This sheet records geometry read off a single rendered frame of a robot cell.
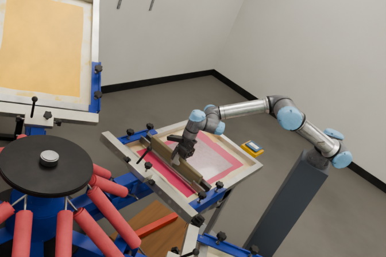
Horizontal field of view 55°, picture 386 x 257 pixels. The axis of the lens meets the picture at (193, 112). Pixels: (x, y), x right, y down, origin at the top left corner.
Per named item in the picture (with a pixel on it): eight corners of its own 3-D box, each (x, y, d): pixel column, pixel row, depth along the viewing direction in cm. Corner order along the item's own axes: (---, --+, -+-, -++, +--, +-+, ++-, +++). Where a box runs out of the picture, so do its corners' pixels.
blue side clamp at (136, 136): (149, 135, 235) (153, 127, 231) (155, 140, 232) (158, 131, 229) (113, 147, 211) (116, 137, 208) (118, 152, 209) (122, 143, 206)
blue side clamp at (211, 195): (215, 191, 211) (220, 183, 208) (222, 197, 209) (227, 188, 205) (182, 212, 187) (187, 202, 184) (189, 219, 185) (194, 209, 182)
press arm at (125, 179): (136, 175, 190) (139, 167, 188) (143, 182, 188) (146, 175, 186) (109, 186, 177) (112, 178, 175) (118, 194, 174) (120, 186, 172)
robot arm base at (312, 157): (328, 162, 234) (336, 150, 229) (326, 173, 221) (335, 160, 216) (305, 150, 237) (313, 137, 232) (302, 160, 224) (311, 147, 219)
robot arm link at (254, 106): (288, 86, 207) (201, 101, 209) (293, 96, 198) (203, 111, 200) (289, 104, 213) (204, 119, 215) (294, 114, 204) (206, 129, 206)
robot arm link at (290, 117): (348, 145, 216) (284, 93, 197) (359, 160, 203) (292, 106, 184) (332, 158, 220) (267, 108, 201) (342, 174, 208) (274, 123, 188)
